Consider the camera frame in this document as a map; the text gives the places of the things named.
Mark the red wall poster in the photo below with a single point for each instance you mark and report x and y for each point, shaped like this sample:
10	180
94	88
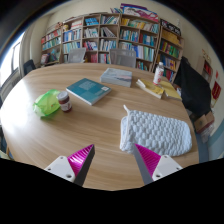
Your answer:
216	90

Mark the teal book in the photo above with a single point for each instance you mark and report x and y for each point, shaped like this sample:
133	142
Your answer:
88	90

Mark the white waffle towel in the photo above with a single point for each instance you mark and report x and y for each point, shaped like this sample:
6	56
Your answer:
156	132

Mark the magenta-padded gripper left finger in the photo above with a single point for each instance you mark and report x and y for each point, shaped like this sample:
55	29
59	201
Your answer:
79	162

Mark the black office chair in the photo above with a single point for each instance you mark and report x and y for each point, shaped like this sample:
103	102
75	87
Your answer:
29	66

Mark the thin yellow book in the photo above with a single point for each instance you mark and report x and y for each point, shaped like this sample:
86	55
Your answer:
150	88

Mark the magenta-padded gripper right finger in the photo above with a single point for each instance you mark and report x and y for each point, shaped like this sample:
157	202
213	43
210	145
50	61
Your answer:
149	159

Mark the black cloth cover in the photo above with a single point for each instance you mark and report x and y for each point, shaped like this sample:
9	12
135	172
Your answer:
191	88

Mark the green plastic bag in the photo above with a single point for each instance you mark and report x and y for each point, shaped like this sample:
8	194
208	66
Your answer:
46	103

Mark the large yellow book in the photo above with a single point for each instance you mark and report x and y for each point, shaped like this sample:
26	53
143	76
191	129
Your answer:
170	90

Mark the grey mesh chair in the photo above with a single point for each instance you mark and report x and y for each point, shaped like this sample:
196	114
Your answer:
77	55
123	58

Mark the clear bottle with red label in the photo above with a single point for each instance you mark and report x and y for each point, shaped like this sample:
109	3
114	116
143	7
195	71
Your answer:
158	73

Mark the cardboard box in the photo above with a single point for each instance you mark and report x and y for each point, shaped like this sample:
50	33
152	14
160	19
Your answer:
204	122

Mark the grey book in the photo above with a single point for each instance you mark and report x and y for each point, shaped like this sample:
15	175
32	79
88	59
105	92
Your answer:
116	76

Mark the wooden bookshelf unit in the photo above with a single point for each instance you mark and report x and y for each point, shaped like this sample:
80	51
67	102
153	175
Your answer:
116	36

